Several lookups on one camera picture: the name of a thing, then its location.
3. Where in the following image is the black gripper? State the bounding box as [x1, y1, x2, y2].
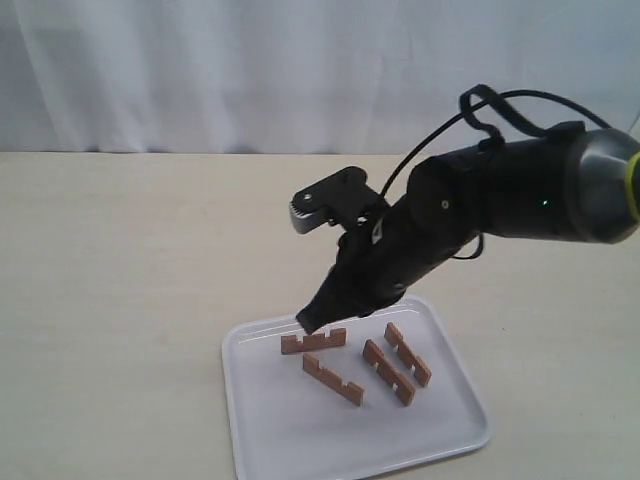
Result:
[295, 199, 477, 334]

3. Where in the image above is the wooden notched piece back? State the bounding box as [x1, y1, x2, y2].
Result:
[302, 353, 364, 407]

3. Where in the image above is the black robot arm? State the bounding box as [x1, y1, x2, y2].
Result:
[290, 125, 639, 333]

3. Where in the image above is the white plastic tray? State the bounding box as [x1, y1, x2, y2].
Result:
[221, 296, 491, 479]

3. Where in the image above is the white curtain backdrop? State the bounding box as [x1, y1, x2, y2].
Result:
[1, 1, 639, 154]

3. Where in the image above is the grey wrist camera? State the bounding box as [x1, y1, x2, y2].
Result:
[289, 166, 389, 235]

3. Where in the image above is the black cable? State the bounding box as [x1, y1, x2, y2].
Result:
[379, 84, 616, 261]

